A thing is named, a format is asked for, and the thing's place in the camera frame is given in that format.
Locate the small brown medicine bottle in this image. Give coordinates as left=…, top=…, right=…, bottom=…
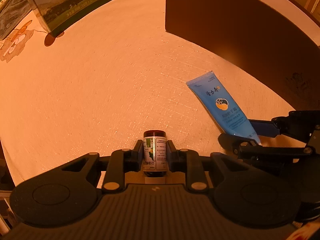
left=143, top=130, right=168, bottom=177

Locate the blue hand cream tube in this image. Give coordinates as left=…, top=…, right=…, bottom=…
left=186, top=71, right=260, bottom=144

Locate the brown storage box white inside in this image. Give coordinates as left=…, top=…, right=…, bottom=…
left=165, top=0, right=319, bottom=110

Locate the grey blue folded cloth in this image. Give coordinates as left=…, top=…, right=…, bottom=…
left=1, top=0, right=31, bottom=41

